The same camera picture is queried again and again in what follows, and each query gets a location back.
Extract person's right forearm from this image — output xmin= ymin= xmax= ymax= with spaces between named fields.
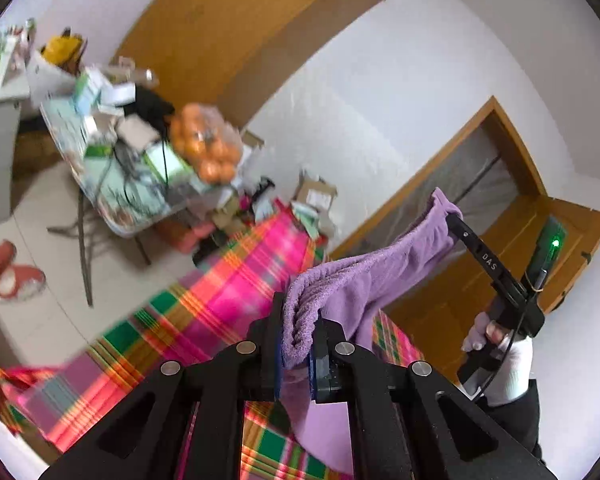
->
xmin=480 ymin=377 xmax=546 ymax=466

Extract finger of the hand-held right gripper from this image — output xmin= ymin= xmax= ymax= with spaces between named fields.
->
xmin=445 ymin=213 xmax=482 ymax=257

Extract wooden wardrobe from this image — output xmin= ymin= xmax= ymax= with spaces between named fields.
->
xmin=115 ymin=0 xmax=400 ymax=128

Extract purple fleece pants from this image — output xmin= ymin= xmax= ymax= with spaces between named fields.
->
xmin=280 ymin=187 xmax=465 ymax=478

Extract wooden door frame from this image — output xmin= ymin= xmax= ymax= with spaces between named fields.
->
xmin=330 ymin=96 xmax=548 ymax=261

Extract pink green plaid bed sheet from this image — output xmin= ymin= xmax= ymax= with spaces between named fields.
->
xmin=0 ymin=200 xmax=423 ymax=480

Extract brown cardboard box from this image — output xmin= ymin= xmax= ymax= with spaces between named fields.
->
xmin=292 ymin=172 xmax=338 ymax=211

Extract yellow bag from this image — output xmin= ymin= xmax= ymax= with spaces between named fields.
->
xmin=42 ymin=35 xmax=88 ymax=68

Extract plastic bag of oranges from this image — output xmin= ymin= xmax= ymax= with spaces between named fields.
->
xmin=169 ymin=102 xmax=243 ymax=184

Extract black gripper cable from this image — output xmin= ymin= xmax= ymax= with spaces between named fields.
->
xmin=475 ymin=330 xmax=518 ymax=401

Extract green tissue box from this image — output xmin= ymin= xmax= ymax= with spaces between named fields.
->
xmin=145 ymin=145 xmax=191 ymax=183

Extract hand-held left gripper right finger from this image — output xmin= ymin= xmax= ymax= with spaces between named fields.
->
xmin=307 ymin=319 xmax=556 ymax=480

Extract wooden door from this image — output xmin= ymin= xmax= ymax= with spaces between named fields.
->
xmin=390 ymin=195 xmax=600 ymax=376

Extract black cloth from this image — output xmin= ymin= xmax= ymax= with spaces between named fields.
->
xmin=130 ymin=85 xmax=176 ymax=131

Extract glass-topped side table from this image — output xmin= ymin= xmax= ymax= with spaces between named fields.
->
xmin=40 ymin=95 xmax=241 ymax=266

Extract person's right hand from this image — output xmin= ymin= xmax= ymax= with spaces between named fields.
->
xmin=460 ymin=311 xmax=534 ymax=407

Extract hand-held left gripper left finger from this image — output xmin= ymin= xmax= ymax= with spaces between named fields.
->
xmin=39 ymin=291 xmax=287 ymax=480

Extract clear plastic curtain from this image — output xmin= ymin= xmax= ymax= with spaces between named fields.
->
xmin=340 ymin=122 xmax=518 ymax=261

